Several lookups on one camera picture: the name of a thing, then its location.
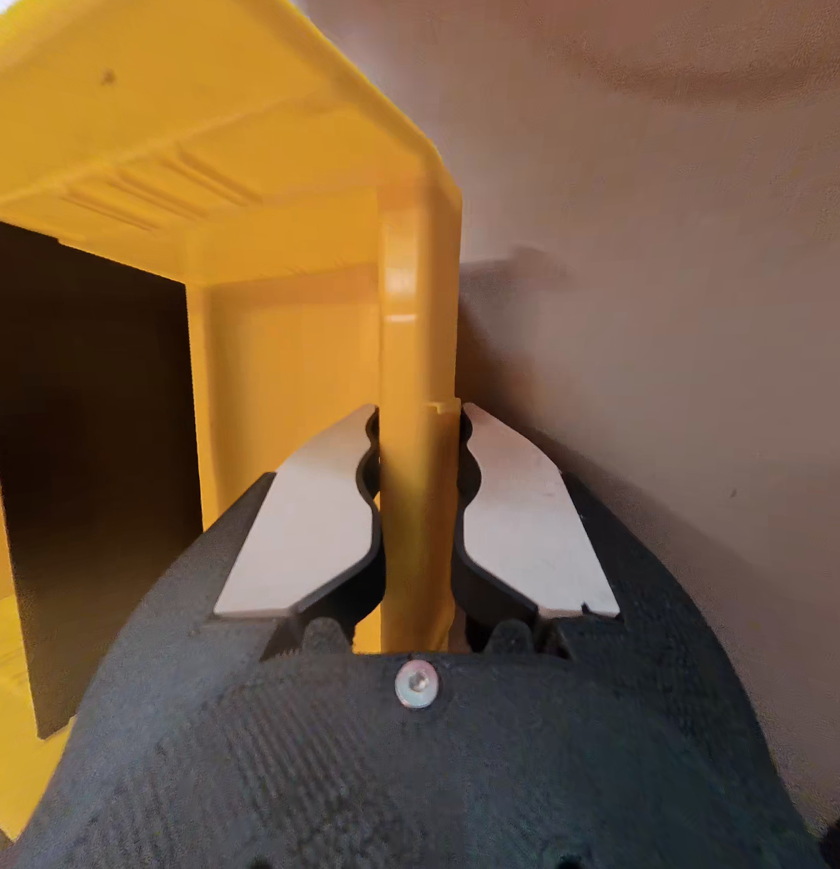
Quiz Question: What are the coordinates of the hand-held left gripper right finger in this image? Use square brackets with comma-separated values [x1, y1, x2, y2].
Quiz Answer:
[450, 402, 622, 639]

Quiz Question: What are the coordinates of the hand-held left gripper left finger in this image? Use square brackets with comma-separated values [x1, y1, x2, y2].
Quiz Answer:
[212, 403, 387, 642]

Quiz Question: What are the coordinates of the yellow plastic bin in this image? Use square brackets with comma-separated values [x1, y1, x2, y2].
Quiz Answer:
[0, 0, 463, 843]

